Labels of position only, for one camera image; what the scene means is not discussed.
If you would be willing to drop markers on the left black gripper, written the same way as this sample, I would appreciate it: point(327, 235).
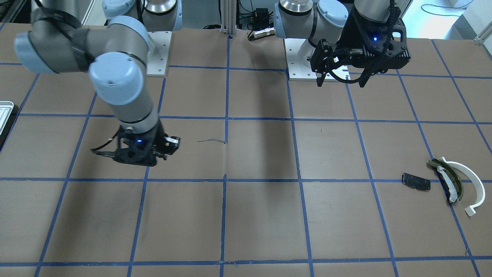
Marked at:
point(349, 38)

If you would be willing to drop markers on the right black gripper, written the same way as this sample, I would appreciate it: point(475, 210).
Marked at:
point(158, 137)

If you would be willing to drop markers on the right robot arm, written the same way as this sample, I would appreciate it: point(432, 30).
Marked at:
point(116, 59)

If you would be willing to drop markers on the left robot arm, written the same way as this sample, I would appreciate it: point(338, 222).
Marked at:
point(326, 19)

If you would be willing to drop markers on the silver ribbed metal tray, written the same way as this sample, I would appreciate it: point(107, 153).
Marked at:
point(6, 110)

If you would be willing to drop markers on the black flat brake pad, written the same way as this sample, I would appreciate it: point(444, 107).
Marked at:
point(416, 182)

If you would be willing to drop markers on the olive grey brake shoe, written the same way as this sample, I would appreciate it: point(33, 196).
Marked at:
point(450, 180)

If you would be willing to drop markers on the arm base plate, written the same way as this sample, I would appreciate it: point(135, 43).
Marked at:
point(298, 54)
point(158, 56)

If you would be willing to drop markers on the aluminium frame post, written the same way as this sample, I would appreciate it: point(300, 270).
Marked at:
point(229, 16)

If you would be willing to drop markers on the white curved plastic bracket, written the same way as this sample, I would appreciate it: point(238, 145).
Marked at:
point(474, 180)

